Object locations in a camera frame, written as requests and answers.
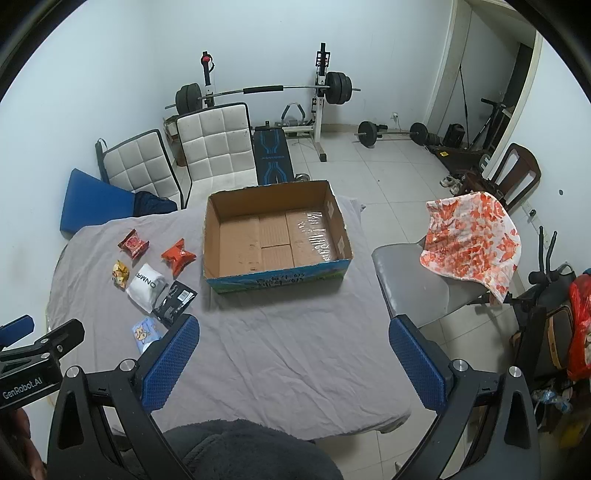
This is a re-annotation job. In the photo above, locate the light blue tissue pack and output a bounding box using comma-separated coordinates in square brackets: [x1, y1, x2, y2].
[131, 317, 162, 354]

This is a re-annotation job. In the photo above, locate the black foil packet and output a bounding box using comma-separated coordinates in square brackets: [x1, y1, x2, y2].
[153, 280, 197, 328]

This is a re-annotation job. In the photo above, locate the white soft pouch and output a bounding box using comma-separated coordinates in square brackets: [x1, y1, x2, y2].
[126, 264, 167, 314]

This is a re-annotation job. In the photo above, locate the orange snack packet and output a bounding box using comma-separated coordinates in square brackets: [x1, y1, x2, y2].
[161, 238, 197, 278]

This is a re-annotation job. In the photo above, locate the yellow snack packet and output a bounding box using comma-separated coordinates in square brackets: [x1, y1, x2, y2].
[111, 260, 130, 290]

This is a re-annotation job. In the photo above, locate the dark red snack packet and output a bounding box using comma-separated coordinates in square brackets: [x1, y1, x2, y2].
[118, 229, 149, 259]

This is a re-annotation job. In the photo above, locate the grey plastic chair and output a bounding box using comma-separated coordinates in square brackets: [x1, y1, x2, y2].
[372, 240, 506, 328]

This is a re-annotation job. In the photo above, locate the dark fleece clothing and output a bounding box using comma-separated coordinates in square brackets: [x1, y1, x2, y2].
[164, 420, 342, 479]

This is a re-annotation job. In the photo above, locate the black exercise machine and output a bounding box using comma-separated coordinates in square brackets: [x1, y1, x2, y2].
[507, 229, 575, 389]

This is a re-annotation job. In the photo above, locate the open cardboard box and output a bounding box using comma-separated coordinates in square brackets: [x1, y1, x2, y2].
[202, 180, 353, 294]

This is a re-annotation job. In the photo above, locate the grey table cloth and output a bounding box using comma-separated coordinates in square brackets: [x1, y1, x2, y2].
[46, 197, 412, 440]

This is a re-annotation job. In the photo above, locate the dark blue cloth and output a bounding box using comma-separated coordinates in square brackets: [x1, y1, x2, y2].
[133, 191, 178, 217]

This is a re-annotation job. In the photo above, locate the blue foam cushion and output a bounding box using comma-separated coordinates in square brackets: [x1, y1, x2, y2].
[60, 169, 134, 235]

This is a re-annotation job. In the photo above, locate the orange white patterned cloth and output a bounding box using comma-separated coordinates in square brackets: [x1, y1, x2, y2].
[420, 191, 522, 303]

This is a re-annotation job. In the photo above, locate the red plastic bag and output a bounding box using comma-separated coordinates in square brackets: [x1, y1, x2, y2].
[567, 270, 591, 381]

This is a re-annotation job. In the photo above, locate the white quilted chair left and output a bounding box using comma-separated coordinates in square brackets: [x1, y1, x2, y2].
[95, 129, 184, 208]

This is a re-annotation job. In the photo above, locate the white quilted chair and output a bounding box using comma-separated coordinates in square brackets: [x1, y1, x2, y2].
[176, 102, 257, 208]
[95, 129, 184, 208]

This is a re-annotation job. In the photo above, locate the white quilted chair right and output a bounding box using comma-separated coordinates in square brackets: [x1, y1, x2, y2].
[176, 102, 257, 208]

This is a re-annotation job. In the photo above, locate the black blue weight bench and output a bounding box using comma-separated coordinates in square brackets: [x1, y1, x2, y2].
[252, 127, 294, 185]

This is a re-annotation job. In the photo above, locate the brown wooden chair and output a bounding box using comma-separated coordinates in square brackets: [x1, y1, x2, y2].
[462, 143, 542, 213]

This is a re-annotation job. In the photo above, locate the floor barbell with plates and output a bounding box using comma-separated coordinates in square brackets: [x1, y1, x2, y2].
[356, 121, 431, 148]

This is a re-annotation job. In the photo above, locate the racked barbell with plates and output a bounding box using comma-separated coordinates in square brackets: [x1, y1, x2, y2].
[165, 72, 362, 114]

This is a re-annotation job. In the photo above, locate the white barbell rack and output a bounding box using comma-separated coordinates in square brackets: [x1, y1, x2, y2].
[200, 42, 331, 162]

